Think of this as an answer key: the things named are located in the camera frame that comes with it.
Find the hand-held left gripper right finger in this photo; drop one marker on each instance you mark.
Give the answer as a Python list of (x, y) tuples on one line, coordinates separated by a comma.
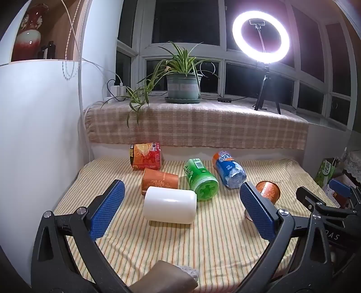
[(259, 215)]

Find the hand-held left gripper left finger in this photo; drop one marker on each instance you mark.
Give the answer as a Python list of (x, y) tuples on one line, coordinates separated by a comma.
[(107, 211)]

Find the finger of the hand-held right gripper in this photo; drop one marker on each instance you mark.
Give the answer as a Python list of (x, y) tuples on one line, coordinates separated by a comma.
[(339, 185), (310, 197)]

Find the white cup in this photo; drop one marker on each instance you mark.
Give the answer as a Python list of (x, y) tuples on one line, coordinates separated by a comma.
[(169, 205)]

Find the orange patterned paper cup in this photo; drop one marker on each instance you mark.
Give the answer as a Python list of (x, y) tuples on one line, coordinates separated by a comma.
[(160, 178), (269, 192)]

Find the green paper bag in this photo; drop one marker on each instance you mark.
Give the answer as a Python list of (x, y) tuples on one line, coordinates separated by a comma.
[(324, 171)]

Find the white lace cloth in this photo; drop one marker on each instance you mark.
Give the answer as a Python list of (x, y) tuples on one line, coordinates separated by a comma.
[(354, 162)]

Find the yellow striped cloth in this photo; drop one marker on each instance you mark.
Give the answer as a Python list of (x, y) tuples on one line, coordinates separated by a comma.
[(220, 242)]

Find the blue plastic bottle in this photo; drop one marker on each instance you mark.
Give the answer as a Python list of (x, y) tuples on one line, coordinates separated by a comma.
[(226, 169)]

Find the red snack packet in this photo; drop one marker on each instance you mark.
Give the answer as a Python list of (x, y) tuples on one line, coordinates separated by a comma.
[(146, 157)]

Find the green plastic bottle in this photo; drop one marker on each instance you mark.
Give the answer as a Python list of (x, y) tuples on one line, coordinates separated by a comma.
[(200, 178)]

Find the grey knitted cloth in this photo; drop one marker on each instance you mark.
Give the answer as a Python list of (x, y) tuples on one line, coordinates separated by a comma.
[(190, 272)]

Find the brown plaid cloth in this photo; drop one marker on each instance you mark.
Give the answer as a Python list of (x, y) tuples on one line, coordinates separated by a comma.
[(197, 126)]

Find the black hub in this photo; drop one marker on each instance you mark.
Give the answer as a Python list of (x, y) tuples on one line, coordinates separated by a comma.
[(224, 99)]

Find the white power adapter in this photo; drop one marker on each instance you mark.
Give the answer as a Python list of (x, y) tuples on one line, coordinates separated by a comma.
[(123, 89), (114, 90)]

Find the black tripod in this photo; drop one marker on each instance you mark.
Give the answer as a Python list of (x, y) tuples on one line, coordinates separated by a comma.
[(264, 84)]

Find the green plant saucer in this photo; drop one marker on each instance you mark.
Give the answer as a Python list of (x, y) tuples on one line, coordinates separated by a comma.
[(183, 100)]

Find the potted spider plant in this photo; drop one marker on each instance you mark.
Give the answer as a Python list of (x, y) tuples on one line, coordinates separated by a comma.
[(183, 86)]

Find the dark bottle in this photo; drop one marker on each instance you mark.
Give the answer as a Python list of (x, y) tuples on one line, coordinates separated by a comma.
[(50, 50)]

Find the phone clamp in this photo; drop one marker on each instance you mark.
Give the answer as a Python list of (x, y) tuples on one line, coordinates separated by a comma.
[(258, 25)]

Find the red ceramic vase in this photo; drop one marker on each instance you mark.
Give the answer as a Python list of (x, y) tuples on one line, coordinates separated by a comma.
[(28, 42)]

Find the white window frame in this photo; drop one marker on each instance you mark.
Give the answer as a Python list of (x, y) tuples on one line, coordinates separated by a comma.
[(222, 81)]

